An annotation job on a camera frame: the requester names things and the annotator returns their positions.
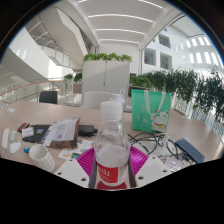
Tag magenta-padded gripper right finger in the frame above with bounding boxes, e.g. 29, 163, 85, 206
127, 145, 174, 189

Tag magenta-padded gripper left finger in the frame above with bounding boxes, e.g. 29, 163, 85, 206
54, 147, 99, 190

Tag clear water bottle red label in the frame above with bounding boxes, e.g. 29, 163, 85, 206
94, 100, 131, 187

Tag clear plastic packet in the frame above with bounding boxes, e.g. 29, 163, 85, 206
165, 156, 184, 169

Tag white grid-pattern mug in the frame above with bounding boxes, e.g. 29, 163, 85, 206
28, 143, 56, 173

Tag dark blue keyboard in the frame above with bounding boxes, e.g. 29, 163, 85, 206
174, 137, 206, 164

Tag black pouch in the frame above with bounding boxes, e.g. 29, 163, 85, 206
78, 124, 99, 137

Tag black notebook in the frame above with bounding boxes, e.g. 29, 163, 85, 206
21, 124, 52, 144

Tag green tote bag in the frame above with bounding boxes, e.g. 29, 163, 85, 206
130, 88, 173, 134

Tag white computer mouse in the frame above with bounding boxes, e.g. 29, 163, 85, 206
8, 139, 22, 155

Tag black and red phone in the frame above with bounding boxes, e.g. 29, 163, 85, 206
17, 122, 31, 133

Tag small white case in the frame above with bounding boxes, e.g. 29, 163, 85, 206
9, 130, 18, 142

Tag white power strip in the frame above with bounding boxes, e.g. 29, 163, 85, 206
1, 127, 10, 151

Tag black office chair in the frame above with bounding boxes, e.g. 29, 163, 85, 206
38, 90, 59, 105

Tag potted plant brown planter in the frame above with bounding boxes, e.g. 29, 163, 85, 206
63, 72, 83, 94

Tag row of tall green plants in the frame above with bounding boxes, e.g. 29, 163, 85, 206
129, 68, 224, 124

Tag white cabinet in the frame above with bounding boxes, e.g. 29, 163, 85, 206
81, 59, 132, 101

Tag green plants atop cabinet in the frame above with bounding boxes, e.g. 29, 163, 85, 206
82, 52, 133, 64

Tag tangled black cables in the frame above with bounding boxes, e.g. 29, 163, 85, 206
127, 131, 184, 158

